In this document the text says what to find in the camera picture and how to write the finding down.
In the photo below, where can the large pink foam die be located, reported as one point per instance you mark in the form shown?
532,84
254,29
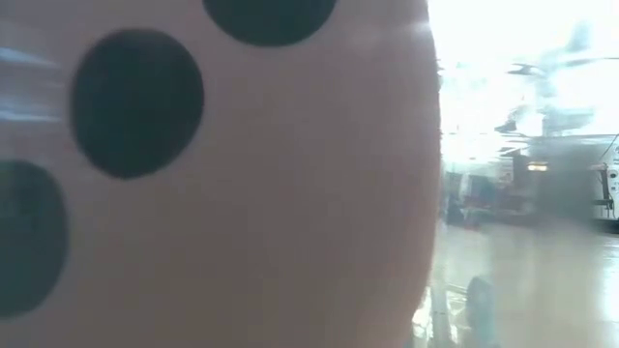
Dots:
290,193

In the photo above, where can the clear plastic container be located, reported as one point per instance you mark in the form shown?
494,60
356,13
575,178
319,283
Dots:
450,314

